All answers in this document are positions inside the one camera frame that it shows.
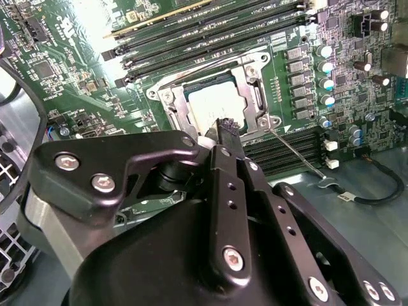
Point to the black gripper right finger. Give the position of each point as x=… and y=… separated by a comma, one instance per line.
x=287, y=223

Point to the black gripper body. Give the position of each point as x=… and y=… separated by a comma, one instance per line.
x=159, y=255

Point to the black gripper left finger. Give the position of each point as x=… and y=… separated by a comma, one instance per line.
x=228, y=223

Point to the metal socket locking lever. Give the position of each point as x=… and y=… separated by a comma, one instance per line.
x=220, y=63
x=296, y=153

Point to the silver CPU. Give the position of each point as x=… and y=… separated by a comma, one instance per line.
x=213, y=99

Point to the metal socket cover frame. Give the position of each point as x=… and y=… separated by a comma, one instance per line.
x=247, y=99

